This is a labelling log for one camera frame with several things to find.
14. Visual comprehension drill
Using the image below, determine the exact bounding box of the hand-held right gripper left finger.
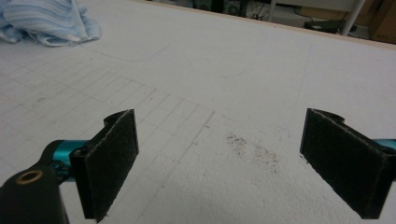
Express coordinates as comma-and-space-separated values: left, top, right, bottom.
68, 108, 140, 223

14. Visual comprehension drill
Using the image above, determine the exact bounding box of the large cardboard box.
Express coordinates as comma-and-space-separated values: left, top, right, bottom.
368, 0, 396, 45

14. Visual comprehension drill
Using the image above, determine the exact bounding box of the white foam mat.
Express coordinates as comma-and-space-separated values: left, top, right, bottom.
0, 0, 396, 224

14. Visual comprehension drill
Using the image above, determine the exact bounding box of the white desk leg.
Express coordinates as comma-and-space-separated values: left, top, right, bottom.
340, 0, 367, 37
267, 0, 278, 22

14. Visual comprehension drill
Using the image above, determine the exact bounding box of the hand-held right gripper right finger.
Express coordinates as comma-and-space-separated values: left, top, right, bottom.
300, 107, 396, 219

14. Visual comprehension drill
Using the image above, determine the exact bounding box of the blue white striped towel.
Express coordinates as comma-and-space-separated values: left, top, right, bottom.
0, 0, 102, 48

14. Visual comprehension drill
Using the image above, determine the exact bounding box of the flat black device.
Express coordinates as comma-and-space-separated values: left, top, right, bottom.
303, 19, 358, 35

